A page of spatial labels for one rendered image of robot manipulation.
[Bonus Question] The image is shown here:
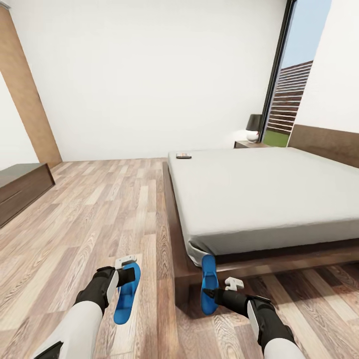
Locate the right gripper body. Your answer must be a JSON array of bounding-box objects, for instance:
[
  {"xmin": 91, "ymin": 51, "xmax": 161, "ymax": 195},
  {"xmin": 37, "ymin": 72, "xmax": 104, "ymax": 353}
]
[{"xmin": 214, "ymin": 288, "xmax": 241, "ymax": 314}]

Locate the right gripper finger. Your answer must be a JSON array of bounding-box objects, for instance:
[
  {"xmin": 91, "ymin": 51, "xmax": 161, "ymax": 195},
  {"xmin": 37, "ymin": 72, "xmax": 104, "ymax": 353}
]
[{"xmin": 203, "ymin": 288, "xmax": 216, "ymax": 299}]

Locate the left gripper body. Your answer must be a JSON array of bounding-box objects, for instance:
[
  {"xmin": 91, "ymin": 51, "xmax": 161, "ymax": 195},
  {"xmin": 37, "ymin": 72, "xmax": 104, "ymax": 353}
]
[{"xmin": 117, "ymin": 267, "xmax": 135, "ymax": 288}]

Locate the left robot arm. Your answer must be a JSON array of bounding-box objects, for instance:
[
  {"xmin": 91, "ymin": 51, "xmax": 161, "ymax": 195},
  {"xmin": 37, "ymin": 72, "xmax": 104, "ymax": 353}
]
[{"xmin": 30, "ymin": 255, "xmax": 137, "ymax": 359}]

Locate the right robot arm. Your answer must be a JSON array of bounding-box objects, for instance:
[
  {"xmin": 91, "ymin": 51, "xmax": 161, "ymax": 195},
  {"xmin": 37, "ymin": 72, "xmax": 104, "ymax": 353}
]
[{"xmin": 203, "ymin": 277, "xmax": 306, "ymax": 359}]

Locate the sandal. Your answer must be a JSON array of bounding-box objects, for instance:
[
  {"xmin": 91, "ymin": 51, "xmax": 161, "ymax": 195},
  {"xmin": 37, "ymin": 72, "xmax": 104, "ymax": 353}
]
[
  {"xmin": 114, "ymin": 263, "xmax": 141, "ymax": 325},
  {"xmin": 200, "ymin": 254, "xmax": 219, "ymax": 315}
]

